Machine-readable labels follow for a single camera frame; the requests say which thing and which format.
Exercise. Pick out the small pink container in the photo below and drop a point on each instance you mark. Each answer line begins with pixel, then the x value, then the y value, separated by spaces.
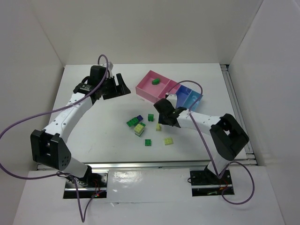
pixel 170 87

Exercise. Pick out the green square lego brick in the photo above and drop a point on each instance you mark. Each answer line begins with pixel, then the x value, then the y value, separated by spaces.
pixel 151 117

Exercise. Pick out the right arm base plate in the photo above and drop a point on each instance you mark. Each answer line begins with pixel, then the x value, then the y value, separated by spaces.
pixel 205 183

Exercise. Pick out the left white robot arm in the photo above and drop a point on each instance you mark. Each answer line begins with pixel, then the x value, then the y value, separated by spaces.
pixel 49 146

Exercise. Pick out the purple lego brick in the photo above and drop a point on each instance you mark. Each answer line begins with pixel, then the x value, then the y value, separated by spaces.
pixel 139 117

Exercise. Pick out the small yellow lego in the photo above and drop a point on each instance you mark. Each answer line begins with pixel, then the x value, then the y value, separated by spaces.
pixel 158 127

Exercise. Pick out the long green lego brick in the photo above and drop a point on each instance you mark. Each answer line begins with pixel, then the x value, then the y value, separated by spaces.
pixel 132 122

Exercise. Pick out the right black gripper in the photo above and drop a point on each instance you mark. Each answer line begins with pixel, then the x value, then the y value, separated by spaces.
pixel 169 116

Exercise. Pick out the green lego front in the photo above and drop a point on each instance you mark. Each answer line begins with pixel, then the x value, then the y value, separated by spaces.
pixel 148 142

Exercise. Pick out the yellow green stacked legos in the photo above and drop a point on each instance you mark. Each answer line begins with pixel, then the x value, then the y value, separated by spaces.
pixel 139 129

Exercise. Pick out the aluminium rail front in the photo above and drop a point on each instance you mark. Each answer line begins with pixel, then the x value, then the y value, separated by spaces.
pixel 153 164

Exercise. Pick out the light blue container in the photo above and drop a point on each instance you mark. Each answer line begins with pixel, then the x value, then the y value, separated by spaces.
pixel 193 100

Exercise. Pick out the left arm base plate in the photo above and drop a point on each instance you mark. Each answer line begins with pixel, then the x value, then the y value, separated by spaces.
pixel 97 186

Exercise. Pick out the aluminium rail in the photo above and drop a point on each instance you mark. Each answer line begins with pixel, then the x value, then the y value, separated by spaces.
pixel 153 164
pixel 236 108

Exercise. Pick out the aluminium rail right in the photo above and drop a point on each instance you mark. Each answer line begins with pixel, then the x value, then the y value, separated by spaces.
pixel 236 108

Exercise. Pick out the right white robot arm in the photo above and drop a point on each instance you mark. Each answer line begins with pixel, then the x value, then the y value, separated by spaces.
pixel 222 136

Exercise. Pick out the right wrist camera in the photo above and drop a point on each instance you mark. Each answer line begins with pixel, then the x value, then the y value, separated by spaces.
pixel 172 98

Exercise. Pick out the yellow lego front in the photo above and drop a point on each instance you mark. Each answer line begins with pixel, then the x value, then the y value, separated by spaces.
pixel 168 141

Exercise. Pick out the green lego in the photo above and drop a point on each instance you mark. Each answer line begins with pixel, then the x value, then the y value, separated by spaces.
pixel 155 81
pixel 148 142

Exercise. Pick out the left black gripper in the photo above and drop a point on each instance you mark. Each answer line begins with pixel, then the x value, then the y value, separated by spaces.
pixel 112 86

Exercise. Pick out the large pink container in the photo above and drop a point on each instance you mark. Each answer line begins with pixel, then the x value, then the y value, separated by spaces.
pixel 149 91

